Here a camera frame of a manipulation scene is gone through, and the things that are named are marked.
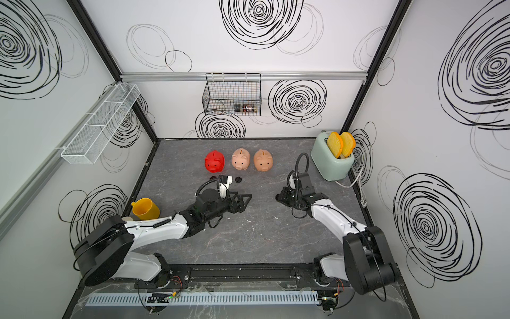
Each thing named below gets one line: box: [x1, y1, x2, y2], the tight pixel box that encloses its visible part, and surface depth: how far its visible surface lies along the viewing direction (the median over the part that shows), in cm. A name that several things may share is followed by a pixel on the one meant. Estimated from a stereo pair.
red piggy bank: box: [204, 150, 226, 174], surface depth 101 cm
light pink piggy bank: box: [231, 147, 251, 171], surface depth 103 cm
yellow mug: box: [130, 197, 161, 220], surface depth 86 cm
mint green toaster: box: [310, 131, 355, 183], surface depth 96 cm
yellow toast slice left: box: [327, 131, 344, 159], surface depth 93 cm
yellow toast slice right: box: [340, 131, 356, 158], surface depth 92 cm
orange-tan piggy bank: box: [253, 148, 273, 173], surface depth 101 cm
